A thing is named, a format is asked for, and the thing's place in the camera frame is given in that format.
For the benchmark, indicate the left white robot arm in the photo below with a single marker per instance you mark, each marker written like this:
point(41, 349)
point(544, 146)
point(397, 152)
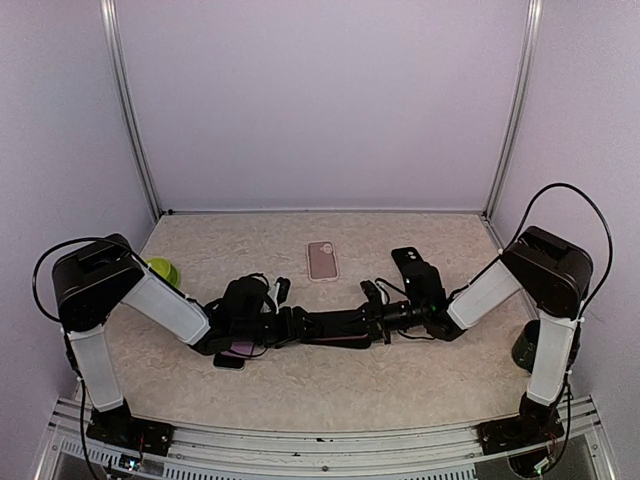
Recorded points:
point(81, 283)

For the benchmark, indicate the purple phone on stack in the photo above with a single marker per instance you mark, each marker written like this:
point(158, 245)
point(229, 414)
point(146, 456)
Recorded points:
point(242, 349)

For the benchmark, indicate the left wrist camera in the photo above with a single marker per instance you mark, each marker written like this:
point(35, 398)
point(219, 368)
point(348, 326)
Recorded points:
point(278, 293)

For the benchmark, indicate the face-up phone under stack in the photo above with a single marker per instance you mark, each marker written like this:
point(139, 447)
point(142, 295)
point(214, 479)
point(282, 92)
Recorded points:
point(229, 361)

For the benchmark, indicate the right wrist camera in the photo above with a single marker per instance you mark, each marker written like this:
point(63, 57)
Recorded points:
point(373, 292)

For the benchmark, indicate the green plate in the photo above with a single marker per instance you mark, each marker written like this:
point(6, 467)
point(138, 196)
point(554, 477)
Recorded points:
point(174, 278)

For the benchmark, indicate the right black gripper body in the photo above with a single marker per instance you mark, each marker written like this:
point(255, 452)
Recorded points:
point(381, 321)

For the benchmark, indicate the aluminium frame post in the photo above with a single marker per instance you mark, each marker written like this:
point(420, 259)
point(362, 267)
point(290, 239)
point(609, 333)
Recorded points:
point(517, 107)
point(118, 64)

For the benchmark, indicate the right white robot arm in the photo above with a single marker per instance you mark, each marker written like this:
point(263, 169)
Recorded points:
point(419, 383)

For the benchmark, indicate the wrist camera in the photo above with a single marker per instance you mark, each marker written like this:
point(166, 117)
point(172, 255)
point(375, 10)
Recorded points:
point(278, 293)
point(373, 292)

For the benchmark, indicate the left aluminium frame post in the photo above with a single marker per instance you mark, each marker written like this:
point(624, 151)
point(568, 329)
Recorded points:
point(118, 64)

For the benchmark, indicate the black phone case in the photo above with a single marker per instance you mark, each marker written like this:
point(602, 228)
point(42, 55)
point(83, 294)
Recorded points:
point(329, 317)
point(405, 256)

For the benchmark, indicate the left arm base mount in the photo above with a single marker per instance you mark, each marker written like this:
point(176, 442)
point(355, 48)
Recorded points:
point(118, 427)

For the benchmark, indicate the green bowl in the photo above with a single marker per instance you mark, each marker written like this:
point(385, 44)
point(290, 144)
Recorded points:
point(161, 266)

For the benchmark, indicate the dark green mug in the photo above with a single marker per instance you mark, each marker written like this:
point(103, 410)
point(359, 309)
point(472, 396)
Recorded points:
point(524, 349)

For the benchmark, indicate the front aluminium rail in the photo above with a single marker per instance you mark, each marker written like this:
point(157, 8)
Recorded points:
point(201, 452)

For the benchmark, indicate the purple phone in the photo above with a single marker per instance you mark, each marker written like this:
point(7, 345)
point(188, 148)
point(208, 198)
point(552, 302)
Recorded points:
point(242, 349)
point(349, 342)

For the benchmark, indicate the right aluminium frame post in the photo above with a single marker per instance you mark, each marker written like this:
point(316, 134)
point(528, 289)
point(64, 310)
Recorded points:
point(517, 107)

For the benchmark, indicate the pink phone case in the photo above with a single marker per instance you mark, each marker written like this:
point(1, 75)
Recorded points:
point(322, 265)

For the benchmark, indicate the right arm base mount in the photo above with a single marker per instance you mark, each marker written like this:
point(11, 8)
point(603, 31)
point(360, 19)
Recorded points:
point(533, 424)

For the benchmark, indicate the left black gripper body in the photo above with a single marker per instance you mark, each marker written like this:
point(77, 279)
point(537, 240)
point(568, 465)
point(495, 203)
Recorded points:
point(284, 333)

